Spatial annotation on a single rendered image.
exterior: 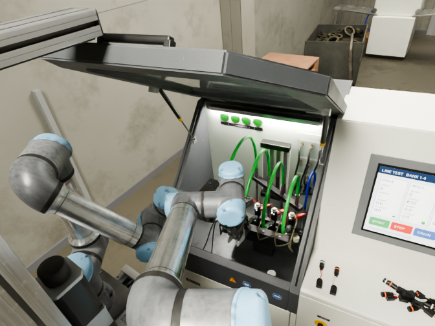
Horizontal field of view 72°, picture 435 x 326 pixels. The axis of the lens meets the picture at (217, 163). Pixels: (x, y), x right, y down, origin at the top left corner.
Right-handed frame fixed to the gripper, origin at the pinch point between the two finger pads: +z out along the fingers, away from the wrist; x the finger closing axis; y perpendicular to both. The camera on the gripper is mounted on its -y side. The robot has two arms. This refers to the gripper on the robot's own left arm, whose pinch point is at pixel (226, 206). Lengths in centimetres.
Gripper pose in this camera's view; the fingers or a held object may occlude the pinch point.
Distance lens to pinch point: 126.7
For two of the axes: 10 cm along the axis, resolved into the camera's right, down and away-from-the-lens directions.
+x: 7.2, 1.4, -6.7
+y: -2.8, 9.5, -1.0
